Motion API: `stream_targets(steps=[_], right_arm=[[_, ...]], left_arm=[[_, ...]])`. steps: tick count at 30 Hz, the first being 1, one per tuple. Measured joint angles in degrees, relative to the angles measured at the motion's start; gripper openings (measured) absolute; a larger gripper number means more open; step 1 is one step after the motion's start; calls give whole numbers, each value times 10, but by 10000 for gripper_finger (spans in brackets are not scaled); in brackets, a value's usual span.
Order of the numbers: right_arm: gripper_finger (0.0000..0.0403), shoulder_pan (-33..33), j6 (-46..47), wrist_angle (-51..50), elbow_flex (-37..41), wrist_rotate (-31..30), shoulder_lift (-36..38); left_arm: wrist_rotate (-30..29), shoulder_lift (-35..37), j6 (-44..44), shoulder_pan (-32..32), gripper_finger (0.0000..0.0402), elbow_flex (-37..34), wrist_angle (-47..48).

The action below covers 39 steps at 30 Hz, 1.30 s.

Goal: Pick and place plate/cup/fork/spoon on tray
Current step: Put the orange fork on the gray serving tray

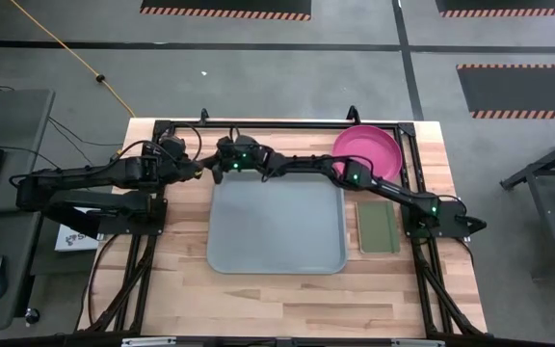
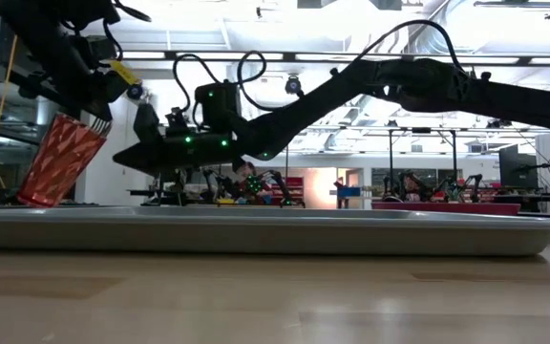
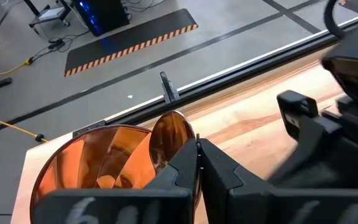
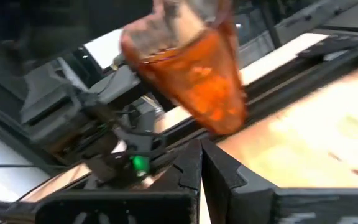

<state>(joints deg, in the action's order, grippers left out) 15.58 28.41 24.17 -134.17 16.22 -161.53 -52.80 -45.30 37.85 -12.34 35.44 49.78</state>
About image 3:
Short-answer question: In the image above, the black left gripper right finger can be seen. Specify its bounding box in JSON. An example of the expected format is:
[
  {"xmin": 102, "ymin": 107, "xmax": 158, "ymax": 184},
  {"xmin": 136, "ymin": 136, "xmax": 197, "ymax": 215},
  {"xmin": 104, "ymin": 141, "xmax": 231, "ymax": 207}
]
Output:
[{"xmin": 200, "ymin": 138, "xmax": 358, "ymax": 224}]

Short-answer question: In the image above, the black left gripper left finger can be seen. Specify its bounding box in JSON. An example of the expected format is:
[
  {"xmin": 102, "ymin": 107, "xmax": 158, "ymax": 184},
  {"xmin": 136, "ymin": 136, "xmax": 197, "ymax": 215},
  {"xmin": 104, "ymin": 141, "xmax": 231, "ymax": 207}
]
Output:
[{"xmin": 31, "ymin": 138, "xmax": 202, "ymax": 224}]

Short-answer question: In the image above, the translucent orange plastic cup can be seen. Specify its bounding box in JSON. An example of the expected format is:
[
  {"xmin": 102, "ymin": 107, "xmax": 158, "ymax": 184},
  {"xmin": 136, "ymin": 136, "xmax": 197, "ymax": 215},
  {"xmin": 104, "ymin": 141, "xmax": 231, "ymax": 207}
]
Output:
[{"xmin": 29, "ymin": 110, "xmax": 203, "ymax": 220}]

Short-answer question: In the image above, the black blue-lit computer tower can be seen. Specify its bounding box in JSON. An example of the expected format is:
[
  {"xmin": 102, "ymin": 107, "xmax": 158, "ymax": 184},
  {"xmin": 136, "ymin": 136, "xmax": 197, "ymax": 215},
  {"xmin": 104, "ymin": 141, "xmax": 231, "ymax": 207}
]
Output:
[{"xmin": 71, "ymin": 0, "xmax": 131, "ymax": 37}]

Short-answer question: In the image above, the black metal cart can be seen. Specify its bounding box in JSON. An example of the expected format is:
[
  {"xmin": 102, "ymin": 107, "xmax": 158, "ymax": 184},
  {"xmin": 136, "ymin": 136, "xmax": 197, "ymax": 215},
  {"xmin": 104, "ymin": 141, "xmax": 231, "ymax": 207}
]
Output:
[{"xmin": 22, "ymin": 0, "xmax": 73, "ymax": 35}]

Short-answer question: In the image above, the black frame clamp bracket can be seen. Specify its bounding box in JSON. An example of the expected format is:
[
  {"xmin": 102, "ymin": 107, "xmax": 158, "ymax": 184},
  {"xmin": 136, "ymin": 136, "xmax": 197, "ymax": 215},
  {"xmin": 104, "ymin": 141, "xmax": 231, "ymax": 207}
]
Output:
[{"xmin": 159, "ymin": 71, "xmax": 181, "ymax": 104}]

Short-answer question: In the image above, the black aluminium rig frame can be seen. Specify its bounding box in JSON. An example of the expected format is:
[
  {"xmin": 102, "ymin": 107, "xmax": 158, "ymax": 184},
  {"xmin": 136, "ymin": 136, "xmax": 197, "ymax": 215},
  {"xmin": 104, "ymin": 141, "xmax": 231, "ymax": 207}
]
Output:
[{"xmin": 72, "ymin": 9, "xmax": 358, "ymax": 138}]

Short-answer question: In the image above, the yellow power cable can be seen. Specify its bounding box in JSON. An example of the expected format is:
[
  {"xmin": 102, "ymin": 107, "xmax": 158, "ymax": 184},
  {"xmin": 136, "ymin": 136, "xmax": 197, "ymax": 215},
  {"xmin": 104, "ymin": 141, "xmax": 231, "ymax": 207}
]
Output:
[
  {"xmin": 0, "ymin": 113, "xmax": 48, "ymax": 144},
  {"xmin": 0, "ymin": 57, "xmax": 34, "ymax": 77}
]

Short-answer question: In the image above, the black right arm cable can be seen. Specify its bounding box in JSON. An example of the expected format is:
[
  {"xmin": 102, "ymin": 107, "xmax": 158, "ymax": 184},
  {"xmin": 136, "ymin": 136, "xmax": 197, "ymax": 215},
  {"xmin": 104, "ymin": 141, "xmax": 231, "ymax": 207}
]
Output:
[{"xmin": 323, "ymin": 0, "xmax": 354, "ymax": 40}]

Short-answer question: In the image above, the black floor cable bundle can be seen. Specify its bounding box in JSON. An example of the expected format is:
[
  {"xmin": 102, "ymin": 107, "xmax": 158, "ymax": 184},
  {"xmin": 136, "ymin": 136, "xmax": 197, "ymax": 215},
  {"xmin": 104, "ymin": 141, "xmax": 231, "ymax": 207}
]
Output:
[{"xmin": 30, "ymin": 29, "xmax": 90, "ymax": 60}]

